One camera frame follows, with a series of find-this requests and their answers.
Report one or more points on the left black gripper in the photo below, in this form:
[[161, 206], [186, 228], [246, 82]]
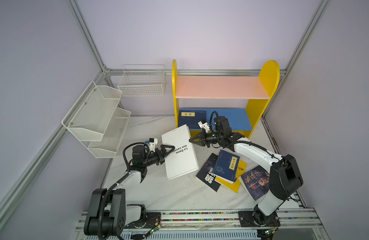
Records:
[[159, 155]]

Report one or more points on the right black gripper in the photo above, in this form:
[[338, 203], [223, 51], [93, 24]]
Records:
[[204, 139]]

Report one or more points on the white book La Dame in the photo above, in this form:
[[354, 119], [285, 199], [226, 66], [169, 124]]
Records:
[[183, 159]]

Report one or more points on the navy book yellow label Yijing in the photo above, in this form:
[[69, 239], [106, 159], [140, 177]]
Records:
[[191, 118]]

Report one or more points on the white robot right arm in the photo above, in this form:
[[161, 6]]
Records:
[[284, 174]]

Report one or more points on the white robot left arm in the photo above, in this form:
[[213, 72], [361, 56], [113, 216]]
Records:
[[108, 213]]

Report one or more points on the black book white lettering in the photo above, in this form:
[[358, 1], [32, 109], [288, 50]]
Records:
[[206, 175]]

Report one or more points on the navy book Sunzi yellow label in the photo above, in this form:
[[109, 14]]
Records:
[[226, 166]]

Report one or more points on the yellow shelf unit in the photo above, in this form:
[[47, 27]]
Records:
[[258, 91]]

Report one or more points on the dark purple illustrated book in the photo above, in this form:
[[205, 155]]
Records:
[[255, 182]]

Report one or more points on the white mesh two-tier rack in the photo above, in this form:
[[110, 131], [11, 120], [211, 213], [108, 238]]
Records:
[[97, 121]]

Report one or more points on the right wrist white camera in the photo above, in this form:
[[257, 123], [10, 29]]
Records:
[[204, 126]]

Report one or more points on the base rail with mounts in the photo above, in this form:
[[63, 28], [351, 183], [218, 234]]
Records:
[[286, 224]]

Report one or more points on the white wire basket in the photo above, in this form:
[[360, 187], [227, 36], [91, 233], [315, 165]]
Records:
[[143, 81]]

